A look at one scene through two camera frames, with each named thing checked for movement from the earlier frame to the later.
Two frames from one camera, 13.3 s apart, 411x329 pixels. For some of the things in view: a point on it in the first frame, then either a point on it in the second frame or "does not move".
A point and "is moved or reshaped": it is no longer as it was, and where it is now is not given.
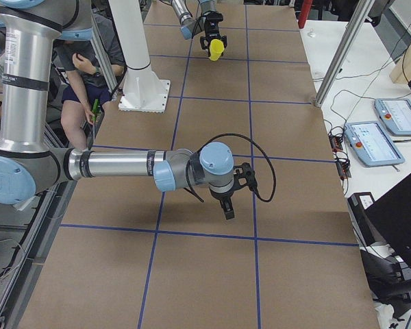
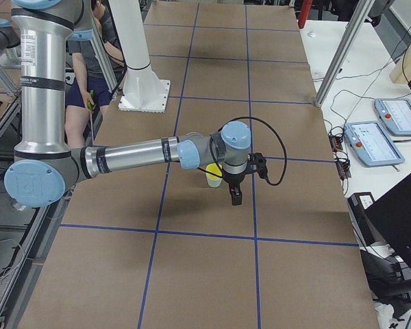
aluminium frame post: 363,9 does not move
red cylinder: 305,13 does not move
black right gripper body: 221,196 -> 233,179
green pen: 94,109 -> 90,105
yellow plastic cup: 216,47 is moved or reshaped
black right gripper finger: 227,207 -> 236,195
